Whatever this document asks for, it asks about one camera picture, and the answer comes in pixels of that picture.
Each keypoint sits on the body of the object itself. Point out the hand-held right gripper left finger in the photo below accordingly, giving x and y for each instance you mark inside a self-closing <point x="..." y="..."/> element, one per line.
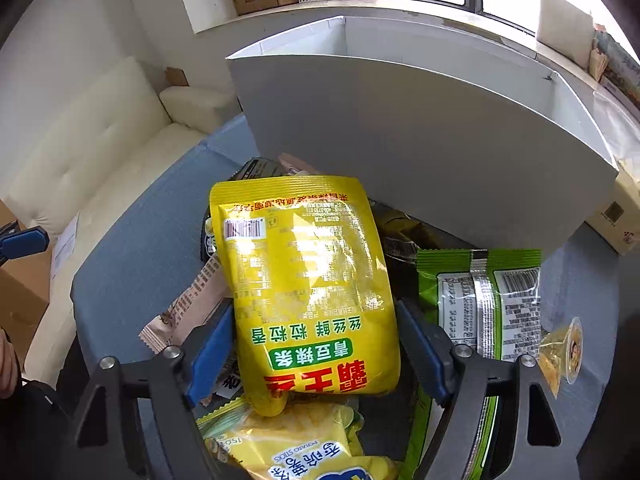
<point x="210" y="360"/>

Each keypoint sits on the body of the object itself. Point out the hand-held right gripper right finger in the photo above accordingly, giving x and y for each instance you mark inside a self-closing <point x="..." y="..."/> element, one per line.
<point x="425" y="355"/>

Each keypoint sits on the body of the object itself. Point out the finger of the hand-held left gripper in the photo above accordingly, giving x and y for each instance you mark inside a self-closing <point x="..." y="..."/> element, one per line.
<point x="22" y="242"/>

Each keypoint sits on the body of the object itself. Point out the yellow snack packet green label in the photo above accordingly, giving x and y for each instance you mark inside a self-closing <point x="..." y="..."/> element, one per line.
<point x="300" y="280"/>

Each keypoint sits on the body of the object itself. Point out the yellow potato stick packet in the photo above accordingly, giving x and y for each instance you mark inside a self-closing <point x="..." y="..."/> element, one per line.
<point x="300" y="450"/>

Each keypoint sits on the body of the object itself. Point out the white storage box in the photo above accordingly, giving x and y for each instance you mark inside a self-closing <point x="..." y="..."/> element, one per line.
<point x="425" y="150"/>

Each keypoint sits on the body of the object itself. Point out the person's left forearm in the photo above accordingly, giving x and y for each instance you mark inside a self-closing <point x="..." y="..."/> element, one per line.
<point x="6" y="365"/>

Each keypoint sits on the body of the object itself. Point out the small white printed packet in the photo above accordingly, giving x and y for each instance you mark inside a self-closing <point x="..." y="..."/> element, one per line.
<point x="227" y="382"/>

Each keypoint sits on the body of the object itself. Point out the white paper sheet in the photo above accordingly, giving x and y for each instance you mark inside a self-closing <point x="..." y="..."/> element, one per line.
<point x="65" y="247"/>

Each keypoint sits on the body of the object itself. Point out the pink snack bar packet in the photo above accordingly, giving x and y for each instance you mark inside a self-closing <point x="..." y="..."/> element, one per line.
<point x="195" y="300"/>

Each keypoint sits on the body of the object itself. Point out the white sofa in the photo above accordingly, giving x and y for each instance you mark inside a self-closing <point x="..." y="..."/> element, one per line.
<point x="85" y="160"/>

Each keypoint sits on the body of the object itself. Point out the olive green snack packet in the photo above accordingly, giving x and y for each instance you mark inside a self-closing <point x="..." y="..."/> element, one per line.
<point x="410" y="235"/>

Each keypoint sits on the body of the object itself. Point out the yellow jelly cup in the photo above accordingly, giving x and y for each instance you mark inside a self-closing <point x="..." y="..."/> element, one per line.
<point x="562" y="355"/>

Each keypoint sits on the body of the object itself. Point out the black snack packet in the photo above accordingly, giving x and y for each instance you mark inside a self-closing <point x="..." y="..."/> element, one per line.
<point x="255" y="170"/>

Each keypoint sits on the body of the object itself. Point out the small tan cardboard box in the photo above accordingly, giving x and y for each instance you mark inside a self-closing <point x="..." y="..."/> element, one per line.
<point x="617" y="215"/>

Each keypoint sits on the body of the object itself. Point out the printed picture box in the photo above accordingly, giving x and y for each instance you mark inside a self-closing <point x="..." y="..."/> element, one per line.
<point x="617" y="67"/>

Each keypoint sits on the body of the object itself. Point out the white card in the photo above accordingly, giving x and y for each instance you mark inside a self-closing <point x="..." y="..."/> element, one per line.
<point x="565" y="25"/>

